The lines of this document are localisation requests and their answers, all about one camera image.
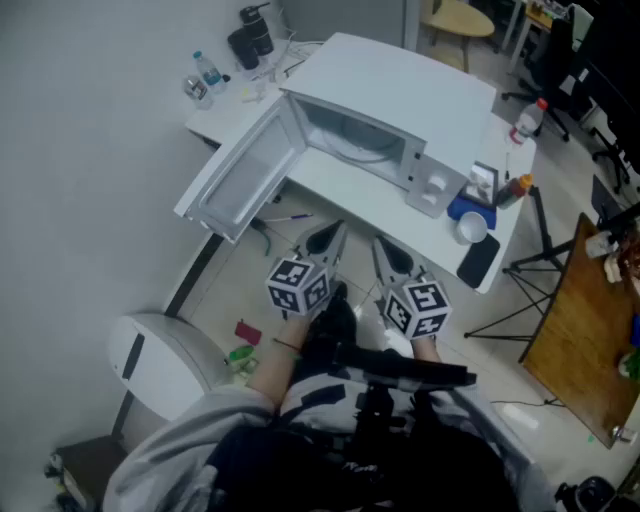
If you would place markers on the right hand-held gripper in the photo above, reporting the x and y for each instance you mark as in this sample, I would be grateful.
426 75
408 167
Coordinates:
420 310

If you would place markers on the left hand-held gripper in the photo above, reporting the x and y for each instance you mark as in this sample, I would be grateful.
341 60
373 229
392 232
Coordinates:
297 287

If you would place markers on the round glass turntable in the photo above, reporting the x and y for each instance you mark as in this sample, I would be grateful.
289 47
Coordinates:
357 150

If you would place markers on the person's right forearm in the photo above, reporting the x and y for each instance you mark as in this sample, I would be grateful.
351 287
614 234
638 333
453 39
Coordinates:
426 350

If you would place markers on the person's left forearm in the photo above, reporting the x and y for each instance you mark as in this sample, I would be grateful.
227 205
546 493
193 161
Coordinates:
280 360

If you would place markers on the blue and white pen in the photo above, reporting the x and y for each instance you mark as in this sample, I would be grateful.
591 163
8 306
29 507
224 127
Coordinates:
290 218

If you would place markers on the person's black shoe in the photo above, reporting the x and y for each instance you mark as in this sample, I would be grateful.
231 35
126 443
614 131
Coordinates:
336 315

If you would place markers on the black smartphone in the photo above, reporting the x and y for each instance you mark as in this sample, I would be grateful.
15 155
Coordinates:
479 260

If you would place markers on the blue cloth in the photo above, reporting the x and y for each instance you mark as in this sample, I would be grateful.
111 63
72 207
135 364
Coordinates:
457 209

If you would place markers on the white cup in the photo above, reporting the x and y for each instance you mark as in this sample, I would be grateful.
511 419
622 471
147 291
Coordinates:
471 227

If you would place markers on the black wrist band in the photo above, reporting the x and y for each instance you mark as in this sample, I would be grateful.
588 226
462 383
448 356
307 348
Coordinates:
286 344

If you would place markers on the green wrist band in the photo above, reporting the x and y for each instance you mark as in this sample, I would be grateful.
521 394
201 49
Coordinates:
295 356

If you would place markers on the red flat object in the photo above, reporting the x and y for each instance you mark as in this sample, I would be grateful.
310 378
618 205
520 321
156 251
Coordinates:
247 332

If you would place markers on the brown orange-capped sauce bottle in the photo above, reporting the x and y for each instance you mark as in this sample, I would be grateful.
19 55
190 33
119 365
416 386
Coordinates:
512 192

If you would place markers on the green plastic object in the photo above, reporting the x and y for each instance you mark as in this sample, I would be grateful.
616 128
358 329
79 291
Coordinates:
242 356

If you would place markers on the black pen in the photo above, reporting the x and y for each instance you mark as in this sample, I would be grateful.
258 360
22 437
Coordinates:
506 167

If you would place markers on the black tripod stand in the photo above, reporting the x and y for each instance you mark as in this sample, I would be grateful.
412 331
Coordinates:
545 250

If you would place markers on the white power strip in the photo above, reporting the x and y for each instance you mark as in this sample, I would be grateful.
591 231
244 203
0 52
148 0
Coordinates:
260 92

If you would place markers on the white microwave oven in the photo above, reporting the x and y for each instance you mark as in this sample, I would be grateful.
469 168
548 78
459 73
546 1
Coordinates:
395 85

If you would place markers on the red-capped plastic bottle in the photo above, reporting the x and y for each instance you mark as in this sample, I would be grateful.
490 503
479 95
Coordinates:
527 122

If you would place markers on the clear bottle with dark label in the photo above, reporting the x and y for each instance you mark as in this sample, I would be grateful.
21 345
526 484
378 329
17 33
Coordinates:
197 91

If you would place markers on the white jar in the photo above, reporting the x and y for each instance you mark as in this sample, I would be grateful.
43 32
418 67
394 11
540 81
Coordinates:
597 245

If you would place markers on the blue-capped water bottle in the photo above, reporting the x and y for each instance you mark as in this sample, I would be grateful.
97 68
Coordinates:
211 74

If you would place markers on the brown wooden table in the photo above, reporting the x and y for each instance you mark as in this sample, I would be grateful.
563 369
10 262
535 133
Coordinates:
585 350

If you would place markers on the white trash bin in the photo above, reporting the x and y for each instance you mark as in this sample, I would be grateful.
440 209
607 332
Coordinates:
165 365

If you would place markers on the black cup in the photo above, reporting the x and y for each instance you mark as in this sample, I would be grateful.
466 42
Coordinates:
244 50

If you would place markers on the black office chair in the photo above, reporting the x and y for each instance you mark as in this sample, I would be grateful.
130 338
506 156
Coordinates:
555 55
617 145

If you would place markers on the round wooden stool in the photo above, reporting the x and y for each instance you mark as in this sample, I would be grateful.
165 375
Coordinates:
462 20

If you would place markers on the person's grey hoodie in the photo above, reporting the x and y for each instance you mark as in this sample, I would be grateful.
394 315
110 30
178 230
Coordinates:
165 450

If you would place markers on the black chest camera mount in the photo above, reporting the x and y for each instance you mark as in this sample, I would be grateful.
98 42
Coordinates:
400 367

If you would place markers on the black picture frame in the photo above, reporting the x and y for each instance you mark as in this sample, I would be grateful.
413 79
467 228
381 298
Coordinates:
481 182

